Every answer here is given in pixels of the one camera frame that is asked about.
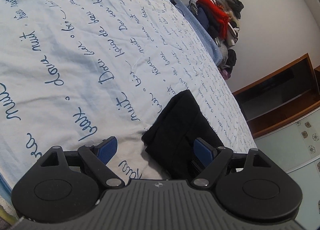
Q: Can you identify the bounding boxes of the pile of clothes by wall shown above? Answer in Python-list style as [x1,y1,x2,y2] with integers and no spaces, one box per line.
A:
[188,0,245,80]

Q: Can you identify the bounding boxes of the black cable on bed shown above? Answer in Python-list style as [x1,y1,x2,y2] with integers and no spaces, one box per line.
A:
[169,0,187,18]

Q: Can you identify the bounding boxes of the black pants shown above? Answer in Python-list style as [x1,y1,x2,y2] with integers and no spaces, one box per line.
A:
[142,90,223,181]

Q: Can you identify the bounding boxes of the blue bed blanket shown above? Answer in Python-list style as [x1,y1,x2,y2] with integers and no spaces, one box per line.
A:
[170,0,222,66]

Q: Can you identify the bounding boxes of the white script-print bed sheet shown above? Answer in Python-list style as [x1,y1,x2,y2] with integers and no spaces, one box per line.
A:
[1,0,255,189]

